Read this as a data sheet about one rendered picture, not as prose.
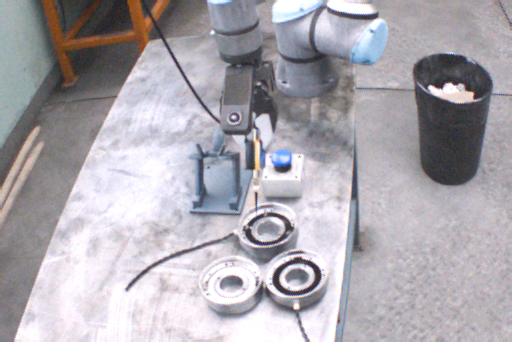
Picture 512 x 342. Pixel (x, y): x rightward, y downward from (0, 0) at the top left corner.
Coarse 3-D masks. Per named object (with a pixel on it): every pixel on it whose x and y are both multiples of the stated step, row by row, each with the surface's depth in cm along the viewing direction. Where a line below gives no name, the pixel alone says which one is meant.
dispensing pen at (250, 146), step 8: (256, 128) 110; (256, 136) 110; (248, 144) 109; (248, 152) 109; (248, 160) 110; (248, 168) 110; (256, 176) 111; (256, 184) 112; (256, 192) 112; (256, 200) 112; (256, 208) 113
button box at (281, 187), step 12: (300, 156) 121; (264, 168) 120; (276, 168) 119; (288, 168) 119; (300, 168) 119; (264, 180) 118; (276, 180) 117; (288, 180) 117; (300, 180) 117; (264, 192) 120; (276, 192) 119; (288, 192) 119; (300, 192) 119
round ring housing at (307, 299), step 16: (288, 256) 105; (304, 256) 105; (320, 256) 103; (272, 272) 103; (288, 272) 103; (304, 272) 103; (272, 288) 101; (288, 288) 101; (304, 288) 100; (320, 288) 98; (288, 304) 99; (304, 304) 99
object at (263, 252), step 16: (272, 208) 114; (288, 208) 112; (240, 224) 112; (256, 224) 112; (272, 224) 113; (240, 240) 109; (272, 240) 109; (288, 240) 107; (256, 256) 110; (272, 256) 109
